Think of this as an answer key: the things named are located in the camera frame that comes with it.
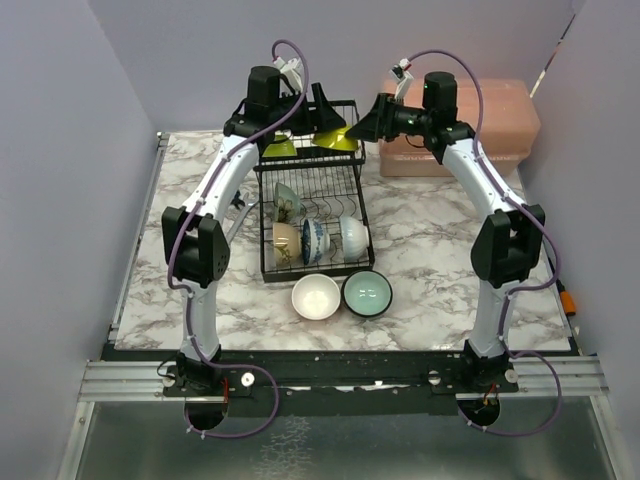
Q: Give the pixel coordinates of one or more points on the orange clamp handle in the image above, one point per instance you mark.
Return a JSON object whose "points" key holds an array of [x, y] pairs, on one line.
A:
{"points": [[567, 302]]}

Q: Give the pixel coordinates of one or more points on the blue handled pliers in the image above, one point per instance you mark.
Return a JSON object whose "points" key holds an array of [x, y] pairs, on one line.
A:
{"points": [[239, 201]]}

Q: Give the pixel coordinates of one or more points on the beige floral bowl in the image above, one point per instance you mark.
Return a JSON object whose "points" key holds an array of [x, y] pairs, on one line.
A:
{"points": [[287, 247]]}

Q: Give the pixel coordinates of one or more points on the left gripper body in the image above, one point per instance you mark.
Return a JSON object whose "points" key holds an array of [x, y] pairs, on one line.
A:
{"points": [[302, 121]]}

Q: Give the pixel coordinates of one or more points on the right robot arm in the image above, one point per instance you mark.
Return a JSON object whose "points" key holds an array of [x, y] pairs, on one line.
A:
{"points": [[508, 244]]}

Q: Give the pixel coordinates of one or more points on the aluminium frame rail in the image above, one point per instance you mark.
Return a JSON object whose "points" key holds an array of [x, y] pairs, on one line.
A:
{"points": [[139, 382]]}

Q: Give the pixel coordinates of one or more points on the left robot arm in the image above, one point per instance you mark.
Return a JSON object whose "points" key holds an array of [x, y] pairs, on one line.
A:
{"points": [[195, 247]]}

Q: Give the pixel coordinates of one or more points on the black wire dish rack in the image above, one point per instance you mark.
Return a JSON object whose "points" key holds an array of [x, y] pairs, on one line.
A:
{"points": [[328, 183]]}

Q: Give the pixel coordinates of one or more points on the blue floral bowl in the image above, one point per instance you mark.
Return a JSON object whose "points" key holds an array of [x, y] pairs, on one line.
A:
{"points": [[315, 241]]}

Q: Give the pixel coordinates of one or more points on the orange bowl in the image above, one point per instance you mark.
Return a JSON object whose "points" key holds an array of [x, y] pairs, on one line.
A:
{"points": [[316, 297]]}

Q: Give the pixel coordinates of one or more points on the mint green floral bowl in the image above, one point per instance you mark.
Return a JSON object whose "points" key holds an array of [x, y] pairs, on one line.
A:
{"points": [[287, 204]]}

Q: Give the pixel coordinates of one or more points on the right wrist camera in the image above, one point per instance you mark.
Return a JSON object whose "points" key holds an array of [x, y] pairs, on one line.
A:
{"points": [[403, 78]]}

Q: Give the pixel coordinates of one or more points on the yellow-green bowl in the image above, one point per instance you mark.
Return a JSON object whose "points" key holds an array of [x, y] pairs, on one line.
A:
{"points": [[336, 140]]}

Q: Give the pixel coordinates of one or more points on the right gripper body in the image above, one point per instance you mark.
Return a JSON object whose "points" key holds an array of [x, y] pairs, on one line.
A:
{"points": [[403, 120]]}

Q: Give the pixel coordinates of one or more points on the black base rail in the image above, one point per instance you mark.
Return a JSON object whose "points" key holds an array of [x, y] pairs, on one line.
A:
{"points": [[316, 383]]}

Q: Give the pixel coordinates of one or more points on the black rimmed bowl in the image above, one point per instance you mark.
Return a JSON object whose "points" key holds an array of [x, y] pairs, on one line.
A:
{"points": [[367, 294]]}

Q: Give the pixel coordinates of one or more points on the pink plastic storage box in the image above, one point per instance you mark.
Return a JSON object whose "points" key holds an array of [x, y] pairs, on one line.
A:
{"points": [[509, 128]]}

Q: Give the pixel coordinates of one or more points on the silver wrench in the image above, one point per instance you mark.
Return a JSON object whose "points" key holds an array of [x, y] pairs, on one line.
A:
{"points": [[238, 222]]}

